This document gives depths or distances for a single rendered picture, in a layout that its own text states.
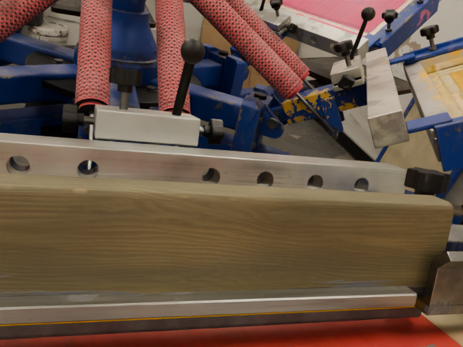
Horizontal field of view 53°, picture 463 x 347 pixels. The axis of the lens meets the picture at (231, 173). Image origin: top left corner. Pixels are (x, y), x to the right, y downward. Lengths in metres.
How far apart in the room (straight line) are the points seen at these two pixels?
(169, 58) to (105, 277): 0.53
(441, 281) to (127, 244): 0.23
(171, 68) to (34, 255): 0.52
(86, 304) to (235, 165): 0.30
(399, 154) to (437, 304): 2.78
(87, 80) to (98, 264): 0.47
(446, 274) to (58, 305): 0.27
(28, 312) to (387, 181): 0.48
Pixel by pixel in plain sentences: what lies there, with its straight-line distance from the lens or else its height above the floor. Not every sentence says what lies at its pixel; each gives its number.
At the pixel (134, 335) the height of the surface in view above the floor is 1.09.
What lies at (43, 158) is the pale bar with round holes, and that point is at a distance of 0.51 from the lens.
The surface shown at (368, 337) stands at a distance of 0.38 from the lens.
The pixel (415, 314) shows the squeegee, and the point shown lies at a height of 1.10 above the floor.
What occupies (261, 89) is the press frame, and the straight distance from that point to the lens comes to 1.05.
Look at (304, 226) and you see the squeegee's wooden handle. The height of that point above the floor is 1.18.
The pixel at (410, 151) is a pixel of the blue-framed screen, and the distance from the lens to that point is 3.09.
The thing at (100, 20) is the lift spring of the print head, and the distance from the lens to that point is 0.80.
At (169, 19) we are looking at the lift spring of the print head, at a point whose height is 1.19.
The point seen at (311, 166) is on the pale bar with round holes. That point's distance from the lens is 0.58.
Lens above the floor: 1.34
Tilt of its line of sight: 27 degrees down
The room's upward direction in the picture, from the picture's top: 13 degrees clockwise
